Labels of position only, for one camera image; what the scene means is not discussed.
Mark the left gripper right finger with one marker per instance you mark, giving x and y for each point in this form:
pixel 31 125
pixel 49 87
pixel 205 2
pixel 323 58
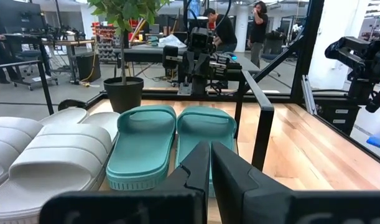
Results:
pixel 236 186

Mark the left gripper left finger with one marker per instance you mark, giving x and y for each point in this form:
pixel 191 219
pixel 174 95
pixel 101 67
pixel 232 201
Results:
pixel 196 174

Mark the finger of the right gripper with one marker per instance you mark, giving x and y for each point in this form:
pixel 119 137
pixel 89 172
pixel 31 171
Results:
pixel 191 70
pixel 206 70

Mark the teal round object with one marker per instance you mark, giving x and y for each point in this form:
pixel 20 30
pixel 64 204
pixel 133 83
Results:
pixel 205 127

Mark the teal foam slide sandal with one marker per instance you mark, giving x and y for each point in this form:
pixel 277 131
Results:
pixel 143 146

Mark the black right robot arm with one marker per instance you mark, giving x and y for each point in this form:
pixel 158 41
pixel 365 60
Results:
pixel 220 67

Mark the white plastic bag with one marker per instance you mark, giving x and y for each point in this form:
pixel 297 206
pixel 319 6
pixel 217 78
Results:
pixel 171 41

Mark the person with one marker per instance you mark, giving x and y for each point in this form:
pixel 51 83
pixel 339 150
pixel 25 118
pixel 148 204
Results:
pixel 0 53
pixel 224 31
pixel 258 31

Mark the grey desk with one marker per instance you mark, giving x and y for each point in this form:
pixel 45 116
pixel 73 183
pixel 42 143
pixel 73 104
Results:
pixel 146 51

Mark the green potted plant black pot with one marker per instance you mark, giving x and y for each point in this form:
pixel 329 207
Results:
pixel 124 93

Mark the red white parts rack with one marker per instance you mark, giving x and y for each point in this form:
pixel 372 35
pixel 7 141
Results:
pixel 107 40

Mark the black box white labels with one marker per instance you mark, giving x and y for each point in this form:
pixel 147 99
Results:
pixel 336 115

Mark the wooden workbench metal legs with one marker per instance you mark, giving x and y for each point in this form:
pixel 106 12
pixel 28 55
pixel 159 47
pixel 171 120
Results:
pixel 53 43

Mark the blue object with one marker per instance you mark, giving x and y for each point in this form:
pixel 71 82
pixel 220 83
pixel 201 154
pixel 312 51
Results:
pixel 379 140

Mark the black desk monitor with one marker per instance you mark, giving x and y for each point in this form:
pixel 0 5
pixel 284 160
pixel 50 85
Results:
pixel 20 15

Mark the black articulated equipment mount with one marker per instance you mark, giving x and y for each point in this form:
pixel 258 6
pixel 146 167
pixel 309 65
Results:
pixel 357 59

